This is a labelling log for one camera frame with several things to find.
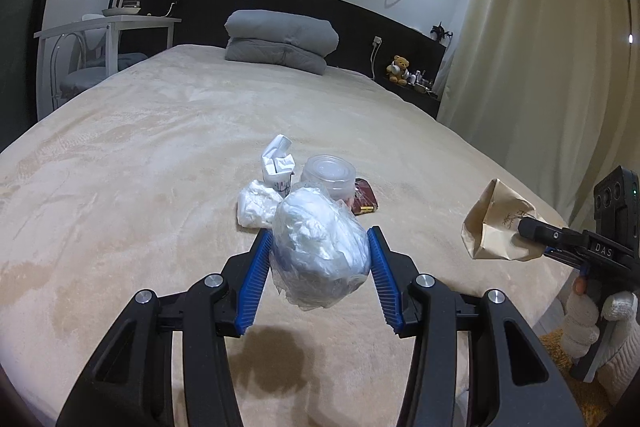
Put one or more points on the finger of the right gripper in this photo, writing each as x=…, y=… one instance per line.
x=541, y=239

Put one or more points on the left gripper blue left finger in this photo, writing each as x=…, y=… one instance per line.
x=256, y=269

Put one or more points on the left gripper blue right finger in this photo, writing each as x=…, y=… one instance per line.
x=389, y=295

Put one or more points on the white plastic bag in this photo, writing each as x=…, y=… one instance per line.
x=320, y=252

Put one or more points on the maroon tissue pack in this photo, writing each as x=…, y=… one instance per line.
x=364, y=200

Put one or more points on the brown paper bag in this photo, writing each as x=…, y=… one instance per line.
x=490, y=229

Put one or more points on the white printed snack wrapper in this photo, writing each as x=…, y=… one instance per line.
x=278, y=165

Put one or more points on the right hand in white glove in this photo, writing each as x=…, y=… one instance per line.
x=620, y=361

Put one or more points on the crumpled white tissue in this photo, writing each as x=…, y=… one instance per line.
x=256, y=206

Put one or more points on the clear plastic cup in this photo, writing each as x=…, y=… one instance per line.
x=335, y=174

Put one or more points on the beige plush bed blanket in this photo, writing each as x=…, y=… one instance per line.
x=133, y=184

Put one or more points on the cream curtain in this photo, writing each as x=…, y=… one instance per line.
x=549, y=89

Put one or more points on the black nightstand with small items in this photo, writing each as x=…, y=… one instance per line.
x=415, y=94

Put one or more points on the brown teddy bear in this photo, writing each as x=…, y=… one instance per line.
x=398, y=71

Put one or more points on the lower grey pillow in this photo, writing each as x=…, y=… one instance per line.
x=274, y=53

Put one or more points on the grey pillow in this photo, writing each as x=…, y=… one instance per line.
x=274, y=53
x=305, y=32

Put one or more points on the black figurine on headboard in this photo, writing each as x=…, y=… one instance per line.
x=440, y=34

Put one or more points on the upper grey pillow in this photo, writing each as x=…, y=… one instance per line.
x=305, y=32

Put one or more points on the white metal chair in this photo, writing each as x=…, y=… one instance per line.
x=86, y=64

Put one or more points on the white side table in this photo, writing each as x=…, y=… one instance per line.
x=115, y=26

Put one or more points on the white appliance on table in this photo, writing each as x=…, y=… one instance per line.
x=123, y=7

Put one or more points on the white charger with cable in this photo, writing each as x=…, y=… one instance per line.
x=376, y=44

